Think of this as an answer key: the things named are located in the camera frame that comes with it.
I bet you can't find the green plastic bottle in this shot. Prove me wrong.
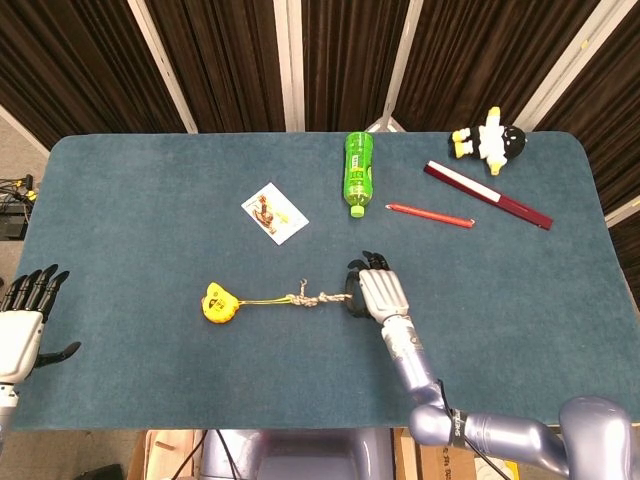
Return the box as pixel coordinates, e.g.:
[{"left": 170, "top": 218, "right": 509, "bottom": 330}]
[{"left": 342, "top": 131, "right": 376, "bottom": 219}]

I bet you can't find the small picture card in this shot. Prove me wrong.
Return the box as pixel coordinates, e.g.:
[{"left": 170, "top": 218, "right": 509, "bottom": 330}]
[{"left": 240, "top": 181, "right": 310, "bottom": 246}]

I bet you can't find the black white plush penguin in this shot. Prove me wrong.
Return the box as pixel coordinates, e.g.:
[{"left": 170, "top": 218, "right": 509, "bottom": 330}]
[{"left": 450, "top": 106, "right": 529, "bottom": 177}]

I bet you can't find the black cable bundle with plugs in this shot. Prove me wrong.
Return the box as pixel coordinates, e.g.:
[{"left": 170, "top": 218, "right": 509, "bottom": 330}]
[{"left": 0, "top": 173, "right": 39, "bottom": 241}]

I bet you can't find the white bumpy tray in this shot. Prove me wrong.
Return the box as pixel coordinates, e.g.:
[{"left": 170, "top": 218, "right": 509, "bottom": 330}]
[{"left": 473, "top": 457, "right": 516, "bottom": 480}]

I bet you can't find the dark brown curtain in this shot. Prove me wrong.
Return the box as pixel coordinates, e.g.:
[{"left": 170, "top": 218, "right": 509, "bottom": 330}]
[{"left": 0, "top": 0, "right": 640, "bottom": 301}]

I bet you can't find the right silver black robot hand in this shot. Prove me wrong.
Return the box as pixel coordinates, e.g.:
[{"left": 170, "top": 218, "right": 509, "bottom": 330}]
[{"left": 343, "top": 250, "right": 411, "bottom": 324}]

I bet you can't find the light wooden crate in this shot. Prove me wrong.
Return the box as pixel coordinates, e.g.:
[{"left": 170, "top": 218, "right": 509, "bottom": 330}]
[{"left": 127, "top": 429, "right": 206, "bottom": 480}]

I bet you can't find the red candle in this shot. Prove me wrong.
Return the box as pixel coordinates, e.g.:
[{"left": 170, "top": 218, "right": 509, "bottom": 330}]
[{"left": 384, "top": 202, "right": 476, "bottom": 229}]

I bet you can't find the silver-blue robot torso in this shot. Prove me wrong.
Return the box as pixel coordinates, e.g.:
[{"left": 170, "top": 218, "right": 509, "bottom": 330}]
[{"left": 199, "top": 428, "right": 394, "bottom": 480}]

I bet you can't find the white frame post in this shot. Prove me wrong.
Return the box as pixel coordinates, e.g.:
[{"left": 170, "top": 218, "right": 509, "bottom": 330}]
[
  {"left": 604, "top": 197, "right": 640, "bottom": 226},
  {"left": 367, "top": 0, "right": 425, "bottom": 132},
  {"left": 127, "top": 0, "right": 199, "bottom": 134},
  {"left": 514, "top": 0, "right": 614, "bottom": 131},
  {"left": 287, "top": 0, "right": 306, "bottom": 132}
]

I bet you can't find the blue felt table mat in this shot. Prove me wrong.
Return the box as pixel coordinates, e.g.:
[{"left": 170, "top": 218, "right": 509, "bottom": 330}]
[{"left": 8, "top": 130, "right": 640, "bottom": 432}]

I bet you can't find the dark red flat box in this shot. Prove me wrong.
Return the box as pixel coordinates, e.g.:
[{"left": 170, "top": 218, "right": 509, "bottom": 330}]
[{"left": 423, "top": 159, "right": 554, "bottom": 232}]

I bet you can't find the brown cardboard box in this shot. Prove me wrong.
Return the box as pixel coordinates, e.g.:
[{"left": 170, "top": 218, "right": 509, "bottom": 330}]
[{"left": 392, "top": 428, "right": 476, "bottom": 480}]

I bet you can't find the yellow toy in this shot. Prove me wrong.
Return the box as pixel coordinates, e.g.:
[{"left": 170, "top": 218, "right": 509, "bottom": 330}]
[{"left": 200, "top": 281, "right": 296, "bottom": 326}]

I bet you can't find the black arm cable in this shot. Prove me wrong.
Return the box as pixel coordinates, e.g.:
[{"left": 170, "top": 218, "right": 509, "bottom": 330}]
[{"left": 437, "top": 378, "right": 507, "bottom": 480}]

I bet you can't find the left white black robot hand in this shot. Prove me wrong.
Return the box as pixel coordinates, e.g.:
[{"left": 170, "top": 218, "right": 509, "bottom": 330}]
[{"left": 0, "top": 263, "right": 82, "bottom": 386}]

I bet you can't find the braided beige rope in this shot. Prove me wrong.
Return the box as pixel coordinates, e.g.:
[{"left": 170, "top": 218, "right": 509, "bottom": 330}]
[{"left": 284, "top": 279, "right": 354, "bottom": 309}]

